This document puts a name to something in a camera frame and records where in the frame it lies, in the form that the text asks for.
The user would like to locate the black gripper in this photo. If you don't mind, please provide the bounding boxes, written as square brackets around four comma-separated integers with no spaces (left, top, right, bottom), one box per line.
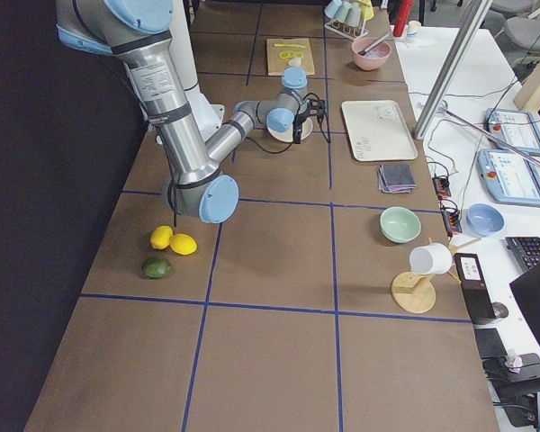
[292,113,307,144]

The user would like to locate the cream round plate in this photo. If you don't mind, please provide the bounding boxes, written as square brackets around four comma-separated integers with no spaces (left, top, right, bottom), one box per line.
[267,118,313,143]

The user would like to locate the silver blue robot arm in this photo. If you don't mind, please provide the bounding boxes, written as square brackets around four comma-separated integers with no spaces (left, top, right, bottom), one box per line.
[56,0,307,224]

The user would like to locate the white bear tray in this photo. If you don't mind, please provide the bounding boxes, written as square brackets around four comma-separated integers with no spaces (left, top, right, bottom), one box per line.
[341,100,418,162]

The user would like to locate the lemon slice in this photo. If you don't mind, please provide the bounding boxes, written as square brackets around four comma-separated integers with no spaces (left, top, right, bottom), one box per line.
[278,50,303,60]

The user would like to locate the wooden cutting board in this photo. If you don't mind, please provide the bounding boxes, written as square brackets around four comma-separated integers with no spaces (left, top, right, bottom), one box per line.
[266,38,315,76]

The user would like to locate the yellow plastic knife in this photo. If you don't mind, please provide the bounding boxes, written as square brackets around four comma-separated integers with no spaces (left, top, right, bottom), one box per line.
[273,43,306,49]

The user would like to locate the grey folded cloth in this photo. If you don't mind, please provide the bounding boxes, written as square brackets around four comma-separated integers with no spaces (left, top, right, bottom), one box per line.
[377,164,416,194]

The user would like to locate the pink bowl with ice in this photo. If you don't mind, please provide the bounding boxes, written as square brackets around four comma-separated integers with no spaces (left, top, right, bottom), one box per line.
[351,37,392,71]

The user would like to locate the cup rack with cups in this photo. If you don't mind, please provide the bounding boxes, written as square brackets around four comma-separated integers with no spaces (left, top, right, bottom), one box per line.
[324,0,374,40]

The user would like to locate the green bowl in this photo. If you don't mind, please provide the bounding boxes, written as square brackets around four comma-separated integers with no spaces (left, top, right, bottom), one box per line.
[380,206,421,244]

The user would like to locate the yellow lemon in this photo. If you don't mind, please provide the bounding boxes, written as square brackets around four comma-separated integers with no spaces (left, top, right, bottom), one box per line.
[149,225,174,250]
[169,233,198,256]

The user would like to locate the red bottle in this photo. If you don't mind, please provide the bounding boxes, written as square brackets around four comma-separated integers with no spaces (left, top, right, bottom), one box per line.
[392,0,414,38]

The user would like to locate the orange black connector strip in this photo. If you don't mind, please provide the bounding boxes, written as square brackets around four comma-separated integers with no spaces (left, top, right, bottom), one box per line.
[432,175,462,239]

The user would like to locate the white mug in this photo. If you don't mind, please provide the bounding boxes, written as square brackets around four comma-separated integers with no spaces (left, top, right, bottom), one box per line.
[409,243,454,275]

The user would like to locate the green lime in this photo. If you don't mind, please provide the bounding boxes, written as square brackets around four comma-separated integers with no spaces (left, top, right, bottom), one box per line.
[141,256,173,279]

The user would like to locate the wooden mug stand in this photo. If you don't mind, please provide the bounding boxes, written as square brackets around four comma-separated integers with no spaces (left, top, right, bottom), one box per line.
[391,238,481,314]

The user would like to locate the blue bowl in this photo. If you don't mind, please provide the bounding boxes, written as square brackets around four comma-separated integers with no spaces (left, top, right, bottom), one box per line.
[466,203,505,237]

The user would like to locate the black box with label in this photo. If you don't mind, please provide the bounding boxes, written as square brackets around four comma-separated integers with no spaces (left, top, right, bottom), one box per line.
[454,253,496,325]

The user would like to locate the near teach pendant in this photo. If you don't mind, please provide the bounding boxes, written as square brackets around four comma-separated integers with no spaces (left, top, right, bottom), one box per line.
[477,149,540,207]

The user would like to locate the teach pendant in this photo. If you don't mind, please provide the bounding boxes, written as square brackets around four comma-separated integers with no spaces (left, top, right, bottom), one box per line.
[477,149,540,207]
[484,108,540,157]

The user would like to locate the far teach pendant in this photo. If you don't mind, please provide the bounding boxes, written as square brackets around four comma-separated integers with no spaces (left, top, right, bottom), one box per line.
[484,108,540,157]

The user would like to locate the silver grabber stick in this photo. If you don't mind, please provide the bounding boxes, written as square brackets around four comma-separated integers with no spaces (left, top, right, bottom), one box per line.
[438,102,540,167]

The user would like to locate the black keyboard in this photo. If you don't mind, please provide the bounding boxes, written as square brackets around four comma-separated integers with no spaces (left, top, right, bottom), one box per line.
[505,237,540,273]

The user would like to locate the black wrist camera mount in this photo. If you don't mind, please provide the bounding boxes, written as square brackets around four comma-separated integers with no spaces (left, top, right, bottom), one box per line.
[305,98,327,123]

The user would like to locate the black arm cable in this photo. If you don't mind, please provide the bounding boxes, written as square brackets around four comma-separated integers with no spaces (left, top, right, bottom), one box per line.
[168,93,332,226]

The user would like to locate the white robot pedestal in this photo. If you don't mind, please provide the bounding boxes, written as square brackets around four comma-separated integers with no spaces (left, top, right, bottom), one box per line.
[152,1,224,154]

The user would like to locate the aluminium frame post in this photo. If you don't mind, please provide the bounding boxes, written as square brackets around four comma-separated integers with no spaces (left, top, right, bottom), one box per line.
[413,0,492,140]

